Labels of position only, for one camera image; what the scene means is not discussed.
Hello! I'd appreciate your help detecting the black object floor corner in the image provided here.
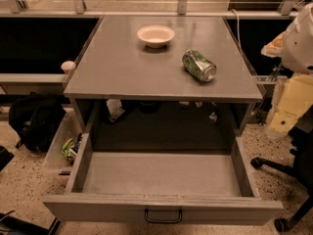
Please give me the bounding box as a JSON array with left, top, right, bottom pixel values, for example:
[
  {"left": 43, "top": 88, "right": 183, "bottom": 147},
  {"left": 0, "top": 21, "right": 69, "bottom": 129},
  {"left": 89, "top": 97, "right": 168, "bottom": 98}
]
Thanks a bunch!
[{"left": 0, "top": 211, "right": 61, "bottom": 235}]

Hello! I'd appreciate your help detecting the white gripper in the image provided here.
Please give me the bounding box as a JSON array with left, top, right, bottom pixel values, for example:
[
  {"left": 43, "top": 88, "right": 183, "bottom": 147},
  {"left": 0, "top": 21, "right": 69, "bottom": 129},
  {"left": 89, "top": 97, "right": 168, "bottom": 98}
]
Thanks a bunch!
[{"left": 261, "top": 3, "right": 313, "bottom": 135}]

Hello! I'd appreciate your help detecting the open grey top drawer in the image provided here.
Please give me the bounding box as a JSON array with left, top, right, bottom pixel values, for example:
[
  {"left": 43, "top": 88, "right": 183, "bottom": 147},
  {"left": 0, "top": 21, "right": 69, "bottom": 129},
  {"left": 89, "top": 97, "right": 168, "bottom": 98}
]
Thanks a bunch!
[{"left": 43, "top": 137, "right": 283, "bottom": 225}]

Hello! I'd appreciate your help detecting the black office chair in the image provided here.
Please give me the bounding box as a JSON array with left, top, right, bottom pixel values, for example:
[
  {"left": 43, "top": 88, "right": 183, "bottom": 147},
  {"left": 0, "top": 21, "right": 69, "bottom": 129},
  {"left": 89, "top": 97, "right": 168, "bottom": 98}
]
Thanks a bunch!
[{"left": 250, "top": 117, "right": 313, "bottom": 232}]

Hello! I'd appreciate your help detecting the green snack bag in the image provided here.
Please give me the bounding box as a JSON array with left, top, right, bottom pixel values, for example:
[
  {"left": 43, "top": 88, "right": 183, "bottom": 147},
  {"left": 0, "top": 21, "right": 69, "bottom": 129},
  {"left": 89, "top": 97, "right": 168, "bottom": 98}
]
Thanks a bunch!
[{"left": 61, "top": 138, "right": 76, "bottom": 164}]

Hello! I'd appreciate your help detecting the grey cabinet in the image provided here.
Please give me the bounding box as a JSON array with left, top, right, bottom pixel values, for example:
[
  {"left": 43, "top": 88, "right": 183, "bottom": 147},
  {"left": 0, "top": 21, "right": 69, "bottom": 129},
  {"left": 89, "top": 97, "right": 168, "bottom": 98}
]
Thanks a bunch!
[{"left": 62, "top": 15, "right": 264, "bottom": 139}]

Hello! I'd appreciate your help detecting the clear plastic bin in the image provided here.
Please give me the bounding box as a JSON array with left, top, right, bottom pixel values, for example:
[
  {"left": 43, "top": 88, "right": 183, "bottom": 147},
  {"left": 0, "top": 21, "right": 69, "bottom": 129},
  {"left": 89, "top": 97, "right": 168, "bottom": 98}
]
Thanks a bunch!
[{"left": 43, "top": 111, "right": 81, "bottom": 174}]

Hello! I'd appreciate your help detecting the black backpack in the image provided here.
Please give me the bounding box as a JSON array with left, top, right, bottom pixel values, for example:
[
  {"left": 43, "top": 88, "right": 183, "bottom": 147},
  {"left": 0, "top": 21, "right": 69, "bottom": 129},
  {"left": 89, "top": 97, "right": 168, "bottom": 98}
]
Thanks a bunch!
[{"left": 9, "top": 94, "right": 66, "bottom": 152}]

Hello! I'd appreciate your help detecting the black drawer handle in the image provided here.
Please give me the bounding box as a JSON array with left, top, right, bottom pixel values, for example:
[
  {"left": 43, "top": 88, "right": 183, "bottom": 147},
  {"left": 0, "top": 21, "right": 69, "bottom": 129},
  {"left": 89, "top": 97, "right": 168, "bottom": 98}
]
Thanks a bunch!
[{"left": 145, "top": 209, "right": 183, "bottom": 224}]

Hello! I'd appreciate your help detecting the green soda can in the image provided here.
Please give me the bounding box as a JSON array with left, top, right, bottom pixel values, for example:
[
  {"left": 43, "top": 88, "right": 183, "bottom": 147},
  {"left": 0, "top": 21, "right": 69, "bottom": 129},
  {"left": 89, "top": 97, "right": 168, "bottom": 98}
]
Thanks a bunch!
[{"left": 182, "top": 49, "right": 216, "bottom": 82}]

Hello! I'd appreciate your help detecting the white bowl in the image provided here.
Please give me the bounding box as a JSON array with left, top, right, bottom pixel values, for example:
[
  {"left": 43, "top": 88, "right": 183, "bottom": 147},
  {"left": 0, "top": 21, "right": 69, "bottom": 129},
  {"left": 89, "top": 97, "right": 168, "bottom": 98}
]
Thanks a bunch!
[{"left": 137, "top": 25, "right": 175, "bottom": 48}]

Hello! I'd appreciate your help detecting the white cable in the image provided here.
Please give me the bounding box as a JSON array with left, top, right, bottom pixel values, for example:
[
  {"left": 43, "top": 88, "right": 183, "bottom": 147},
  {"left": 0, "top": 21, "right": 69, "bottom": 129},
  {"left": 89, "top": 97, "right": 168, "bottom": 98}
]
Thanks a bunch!
[{"left": 230, "top": 9, "right": 243, "bottom": 54}]

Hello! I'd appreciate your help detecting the white paper cup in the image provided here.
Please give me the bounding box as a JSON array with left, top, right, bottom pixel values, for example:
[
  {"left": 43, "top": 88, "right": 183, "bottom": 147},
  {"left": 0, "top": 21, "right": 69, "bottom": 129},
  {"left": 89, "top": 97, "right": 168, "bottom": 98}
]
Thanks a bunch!
[{"left": 61, "top": 61, "right": 76, "bottom": 74}]

